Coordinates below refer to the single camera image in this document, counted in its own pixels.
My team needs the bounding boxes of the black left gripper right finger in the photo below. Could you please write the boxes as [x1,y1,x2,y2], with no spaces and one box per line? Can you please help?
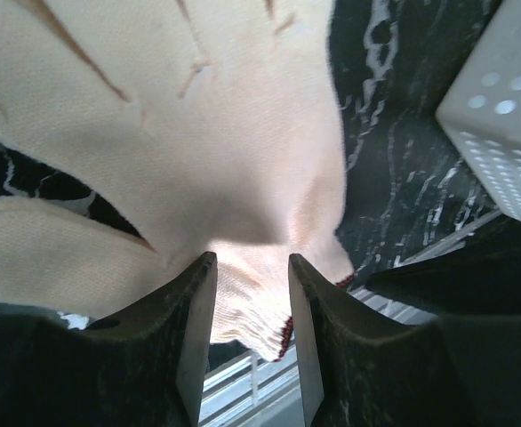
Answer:
[289,254,521,426]

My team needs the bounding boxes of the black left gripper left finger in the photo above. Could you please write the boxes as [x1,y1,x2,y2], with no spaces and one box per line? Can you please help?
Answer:
[0,252,217,426]

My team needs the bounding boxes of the cream glove red cuff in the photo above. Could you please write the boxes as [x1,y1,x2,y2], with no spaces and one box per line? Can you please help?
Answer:
[0,1,354,361]

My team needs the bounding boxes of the white perforated storage basket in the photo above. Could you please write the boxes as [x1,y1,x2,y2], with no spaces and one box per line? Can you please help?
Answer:
[436,0,521,221]

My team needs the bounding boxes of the aluminium front rail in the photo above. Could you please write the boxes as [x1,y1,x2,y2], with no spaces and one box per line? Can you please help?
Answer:
[198,345,304,427]

